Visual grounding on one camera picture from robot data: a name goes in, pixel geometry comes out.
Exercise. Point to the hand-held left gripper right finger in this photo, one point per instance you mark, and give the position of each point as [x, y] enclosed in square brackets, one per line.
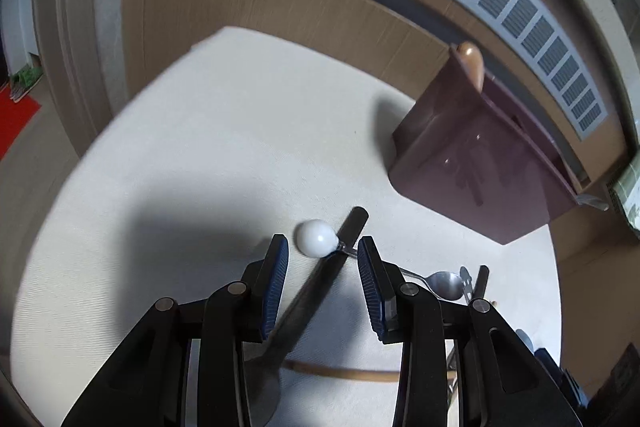
[369, 287]

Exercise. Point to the red mat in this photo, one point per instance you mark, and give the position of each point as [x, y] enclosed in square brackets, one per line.
[15, 122]

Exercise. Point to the metal spoon with white ball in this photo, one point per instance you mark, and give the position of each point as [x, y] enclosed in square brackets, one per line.
[314, 238]

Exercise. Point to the wooden chopstick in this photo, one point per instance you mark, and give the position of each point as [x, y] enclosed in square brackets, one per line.
[345, 373]

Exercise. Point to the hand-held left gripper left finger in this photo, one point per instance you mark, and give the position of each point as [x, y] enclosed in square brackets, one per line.
[278, 277]

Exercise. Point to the orange-brown spatula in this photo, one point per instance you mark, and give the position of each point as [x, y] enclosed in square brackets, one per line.
[472, 59]

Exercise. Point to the green cloth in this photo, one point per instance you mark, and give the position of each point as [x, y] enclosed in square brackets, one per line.
[631, 192]

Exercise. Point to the maroon utensil holder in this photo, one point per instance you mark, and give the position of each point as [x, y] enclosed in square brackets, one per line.
[465, 167]

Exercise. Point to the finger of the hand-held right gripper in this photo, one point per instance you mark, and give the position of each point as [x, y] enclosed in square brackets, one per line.
[552, 364]

